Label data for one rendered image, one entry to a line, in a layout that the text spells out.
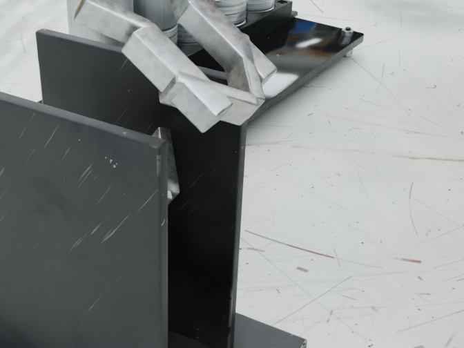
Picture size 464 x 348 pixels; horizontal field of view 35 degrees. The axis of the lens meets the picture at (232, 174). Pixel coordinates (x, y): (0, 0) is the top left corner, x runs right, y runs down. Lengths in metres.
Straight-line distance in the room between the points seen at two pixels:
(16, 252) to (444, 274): 0.13
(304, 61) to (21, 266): 0.21
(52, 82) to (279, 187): 0.11
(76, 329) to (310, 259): 0.09
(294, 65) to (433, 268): 0.14
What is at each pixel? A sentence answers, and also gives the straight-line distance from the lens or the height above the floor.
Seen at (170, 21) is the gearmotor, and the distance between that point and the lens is 0.30.
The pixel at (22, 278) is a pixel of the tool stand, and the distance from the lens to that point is 0.16.
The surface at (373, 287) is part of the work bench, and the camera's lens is 0.22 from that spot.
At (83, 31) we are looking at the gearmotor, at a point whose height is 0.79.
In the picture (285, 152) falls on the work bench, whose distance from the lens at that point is 0.28.
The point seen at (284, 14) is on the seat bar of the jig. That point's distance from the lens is 0.38.
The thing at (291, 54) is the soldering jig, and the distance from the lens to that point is 0.34.
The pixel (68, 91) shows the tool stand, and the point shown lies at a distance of 0.17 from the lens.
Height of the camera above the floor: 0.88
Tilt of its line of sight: 31 degrees down
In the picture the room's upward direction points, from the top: 3 degrees clockwise
